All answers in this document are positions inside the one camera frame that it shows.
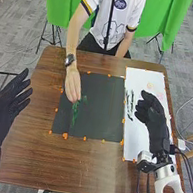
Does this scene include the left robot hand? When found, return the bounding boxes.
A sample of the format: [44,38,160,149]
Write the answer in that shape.
[0,63,37,153]

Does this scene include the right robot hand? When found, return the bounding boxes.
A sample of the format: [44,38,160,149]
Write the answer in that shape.
[127,89,180,158]

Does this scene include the dark mat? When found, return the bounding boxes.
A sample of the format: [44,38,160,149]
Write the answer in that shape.
[50,67,134,146]

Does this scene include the person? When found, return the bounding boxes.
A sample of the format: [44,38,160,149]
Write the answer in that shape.
[55,0,148,113]

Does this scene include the white sheet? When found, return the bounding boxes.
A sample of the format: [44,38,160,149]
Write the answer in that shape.
[111,66,192,170]

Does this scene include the green sprig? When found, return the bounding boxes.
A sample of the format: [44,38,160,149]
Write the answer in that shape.
[68,93,89,128]

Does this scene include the black tripod stand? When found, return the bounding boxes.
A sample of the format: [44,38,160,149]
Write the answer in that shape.
[143,30,178,67]
[34,19,67,58]

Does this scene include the black upright pole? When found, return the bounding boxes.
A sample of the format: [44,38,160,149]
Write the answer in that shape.
[102,0,117,52]

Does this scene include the black cable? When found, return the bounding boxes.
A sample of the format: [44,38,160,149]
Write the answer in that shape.
[167,146,193,193]

